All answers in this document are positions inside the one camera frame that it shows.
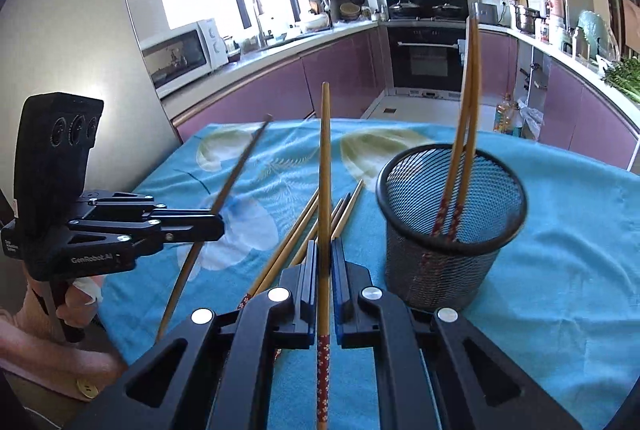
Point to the blue floral tablecloth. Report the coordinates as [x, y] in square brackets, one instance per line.
[550, 285]

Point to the green leafy vegetables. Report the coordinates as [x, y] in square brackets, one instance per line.
[625, 78]

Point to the teal mesh food cover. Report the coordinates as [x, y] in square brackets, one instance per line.
[597, 35]

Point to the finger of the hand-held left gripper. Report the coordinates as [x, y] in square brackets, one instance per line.
[195, 227]
[125, 199]

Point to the person's left forearm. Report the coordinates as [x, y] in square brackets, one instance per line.
[45, 355]

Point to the cooking oil bottle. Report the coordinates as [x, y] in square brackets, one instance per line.
[504, 115]

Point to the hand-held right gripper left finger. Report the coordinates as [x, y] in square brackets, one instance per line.
[311, 275]

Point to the pair of chopsticks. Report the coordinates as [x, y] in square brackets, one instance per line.
[462, 110]

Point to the black built-in oven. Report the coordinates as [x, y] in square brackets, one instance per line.
[425, 60]

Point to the white plastic bag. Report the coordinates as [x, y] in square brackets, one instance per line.
[529, 118]

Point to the steel stock pot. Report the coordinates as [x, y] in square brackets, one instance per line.
[526, 19]

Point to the black mesh utensil holder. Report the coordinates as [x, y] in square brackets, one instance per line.
[440, 282]

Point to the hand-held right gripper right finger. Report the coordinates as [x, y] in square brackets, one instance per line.
[340, 275]

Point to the white microwave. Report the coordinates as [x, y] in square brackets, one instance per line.
[185, 55]

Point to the purple lower cabinets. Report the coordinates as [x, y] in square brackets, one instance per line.
[280, 85]

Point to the kitchen faucet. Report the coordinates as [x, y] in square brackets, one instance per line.
[257, 18]

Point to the person's left hand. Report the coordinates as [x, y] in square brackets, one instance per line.
[75, 307]

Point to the black lidded pan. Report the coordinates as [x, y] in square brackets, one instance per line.
[450, 8]
[404, 8]

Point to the pink kettle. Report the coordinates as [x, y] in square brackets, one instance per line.
[556, 8]

